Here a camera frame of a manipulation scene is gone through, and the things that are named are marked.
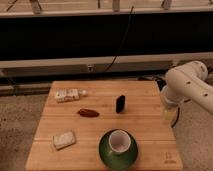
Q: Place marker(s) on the small clear plastic bottle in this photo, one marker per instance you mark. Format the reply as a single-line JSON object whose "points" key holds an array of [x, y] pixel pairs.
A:
{"points": [[66, 95]]}

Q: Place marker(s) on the dark red chili pepper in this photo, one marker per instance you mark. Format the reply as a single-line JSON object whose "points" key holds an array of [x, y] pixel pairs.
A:
{"points": [[88, 113]]}

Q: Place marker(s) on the black eraser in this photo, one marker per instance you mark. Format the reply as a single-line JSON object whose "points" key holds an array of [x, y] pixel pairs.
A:
{"points": [[120, 103]]}

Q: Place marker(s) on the white rectangular sponge block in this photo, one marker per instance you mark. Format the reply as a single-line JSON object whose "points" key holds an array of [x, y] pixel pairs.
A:
{"points": [[64, 140]]}

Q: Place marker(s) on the white cup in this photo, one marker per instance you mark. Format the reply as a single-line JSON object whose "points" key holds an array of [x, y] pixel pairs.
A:
{"points": [[119, 141]]}

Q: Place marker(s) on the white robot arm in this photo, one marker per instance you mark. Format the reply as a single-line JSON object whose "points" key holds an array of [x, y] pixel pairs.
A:
{"points": [[186, 81]]}

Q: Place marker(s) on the pale yellow arm end tip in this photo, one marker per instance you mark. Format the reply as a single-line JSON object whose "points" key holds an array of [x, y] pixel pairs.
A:
{"points": [[169, 115]]}

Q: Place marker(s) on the green round plate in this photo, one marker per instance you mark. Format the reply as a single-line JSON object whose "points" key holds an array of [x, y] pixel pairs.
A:
{"points": [[117, 162]]}

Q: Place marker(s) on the wooden board table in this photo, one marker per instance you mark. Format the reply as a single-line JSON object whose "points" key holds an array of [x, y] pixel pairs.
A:
{"points": [[142, 117]]}

